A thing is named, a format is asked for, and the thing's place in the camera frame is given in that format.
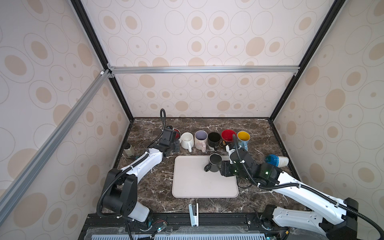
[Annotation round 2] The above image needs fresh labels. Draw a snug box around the beige rectangular tray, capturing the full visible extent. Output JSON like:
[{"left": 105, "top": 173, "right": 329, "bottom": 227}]
[{"left": 172, "top": 156, "right": 239, "bottom": 199}]

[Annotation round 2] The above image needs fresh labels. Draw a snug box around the blue white plastic bottle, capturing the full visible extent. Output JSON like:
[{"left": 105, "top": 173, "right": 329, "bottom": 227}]
[{"left": 265, "top": 154, "right": 289, "bottom": 168}]

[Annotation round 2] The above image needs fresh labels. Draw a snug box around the white blue clip stand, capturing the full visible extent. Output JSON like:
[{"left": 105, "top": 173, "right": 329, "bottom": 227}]
[{"left": 189, "top": 203, "right": 199, "bottom": 227}]

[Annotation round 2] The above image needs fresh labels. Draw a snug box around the pink iridescent mug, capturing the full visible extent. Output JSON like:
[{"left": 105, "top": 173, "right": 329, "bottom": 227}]
[{"left": 195, "top": 130, "right": 208, "bottom": 153}]

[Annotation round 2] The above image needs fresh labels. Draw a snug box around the left diagonal aluminium bar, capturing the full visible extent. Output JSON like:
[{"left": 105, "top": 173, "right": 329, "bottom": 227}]
[{"left": 0, "top": 69, "right": 112, "bottom": 226}]

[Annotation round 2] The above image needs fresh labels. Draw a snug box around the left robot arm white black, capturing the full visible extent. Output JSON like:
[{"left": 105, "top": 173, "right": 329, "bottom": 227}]
[{"left": 96, "top": 109, "right": 180, "bottom": 229}]

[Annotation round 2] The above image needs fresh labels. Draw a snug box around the small black mug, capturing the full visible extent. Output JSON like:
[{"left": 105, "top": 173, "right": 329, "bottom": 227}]
[{"left": 204, "top": 153, "right": 223, "bottom": 173}]

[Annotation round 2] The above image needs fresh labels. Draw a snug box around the horizontal aluminium frame bar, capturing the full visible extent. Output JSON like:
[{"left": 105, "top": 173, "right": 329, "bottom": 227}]
[{"left": 110, "top": 65, "right": 300, "bottom": 75}]

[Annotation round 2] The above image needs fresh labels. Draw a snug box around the white ribbed-base mug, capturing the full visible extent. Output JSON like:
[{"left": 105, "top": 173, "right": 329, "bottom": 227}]
[{"left": 181, "top": 133, "right": 194, "bottom": 153}]

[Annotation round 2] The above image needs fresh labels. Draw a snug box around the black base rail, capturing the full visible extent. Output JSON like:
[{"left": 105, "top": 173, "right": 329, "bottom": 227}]
[{"left": 79, "top": 213, "right": 325, "bottom": 240}]

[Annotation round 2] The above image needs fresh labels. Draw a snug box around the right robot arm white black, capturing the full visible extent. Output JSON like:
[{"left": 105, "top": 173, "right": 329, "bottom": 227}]
[{"left": 220, "top": 135, "right": 384, "bottom": 240}]

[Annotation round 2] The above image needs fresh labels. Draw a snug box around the black skull mug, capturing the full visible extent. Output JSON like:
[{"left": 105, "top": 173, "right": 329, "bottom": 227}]
[{"left": 221, "top": 130, "right": 237, "bottom": 148}]

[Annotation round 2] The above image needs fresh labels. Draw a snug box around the blue butterfly mug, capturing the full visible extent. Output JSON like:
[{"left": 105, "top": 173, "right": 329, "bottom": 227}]
[{"left": 237, "top": 131, "right": 251, "bottom": 151}]

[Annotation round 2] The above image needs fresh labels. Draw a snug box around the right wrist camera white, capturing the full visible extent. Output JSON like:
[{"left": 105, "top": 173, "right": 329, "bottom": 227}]
[{"left": 226, "top": 145, "right": 241, "bottom": 164}]

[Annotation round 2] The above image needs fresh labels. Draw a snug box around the plain white mug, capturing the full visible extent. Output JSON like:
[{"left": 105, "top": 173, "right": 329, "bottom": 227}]
[{"left": 173, "top": 128, "right": 181, "bottom": 141}]

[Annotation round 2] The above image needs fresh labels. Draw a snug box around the black white mug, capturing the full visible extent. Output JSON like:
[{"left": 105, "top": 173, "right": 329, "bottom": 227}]
[{"left": 208, "top": 132, "right": 222, "bottom": 151}]

